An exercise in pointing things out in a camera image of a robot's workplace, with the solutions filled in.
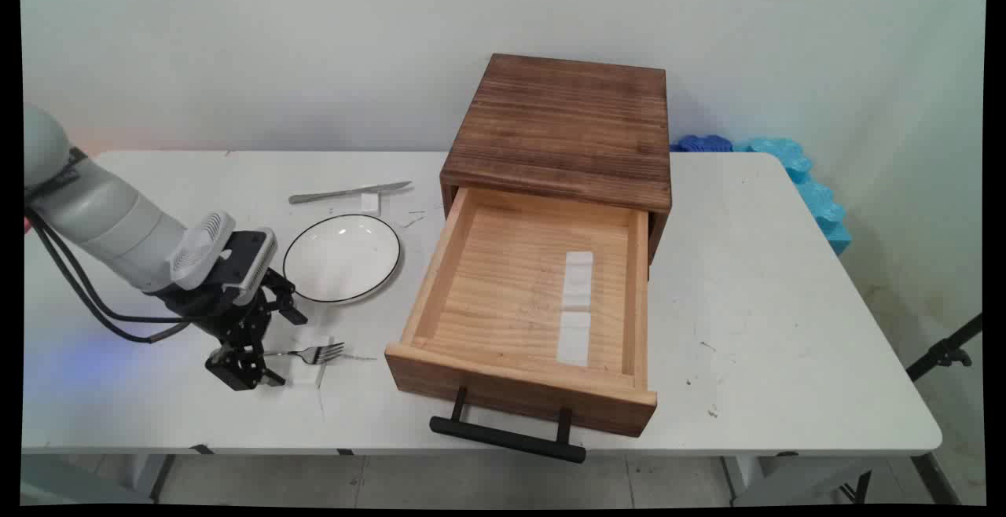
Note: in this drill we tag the light blue foam piece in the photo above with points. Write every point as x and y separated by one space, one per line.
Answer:
817 199

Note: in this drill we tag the white table leg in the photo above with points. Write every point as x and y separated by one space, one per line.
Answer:
149 476

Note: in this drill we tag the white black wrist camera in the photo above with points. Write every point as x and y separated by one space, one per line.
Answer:
200 250

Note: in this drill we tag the white cutlery rest block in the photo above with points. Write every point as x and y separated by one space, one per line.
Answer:
574 340
578 277
370 203
308 375

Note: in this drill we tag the silver fork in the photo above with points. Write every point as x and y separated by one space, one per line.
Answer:
318 353

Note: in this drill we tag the dark blue foam piece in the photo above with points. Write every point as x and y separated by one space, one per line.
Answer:
703 143

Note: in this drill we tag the dark brown wooden cabinet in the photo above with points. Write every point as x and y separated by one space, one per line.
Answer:
562 124

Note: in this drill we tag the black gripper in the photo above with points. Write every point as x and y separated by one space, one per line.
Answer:
228 317

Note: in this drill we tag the white plate black rim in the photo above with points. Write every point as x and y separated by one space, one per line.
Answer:
342 258

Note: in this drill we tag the silver table knife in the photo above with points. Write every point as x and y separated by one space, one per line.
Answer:
346 192

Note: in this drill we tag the black tripod stand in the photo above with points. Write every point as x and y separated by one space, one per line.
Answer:
943 353

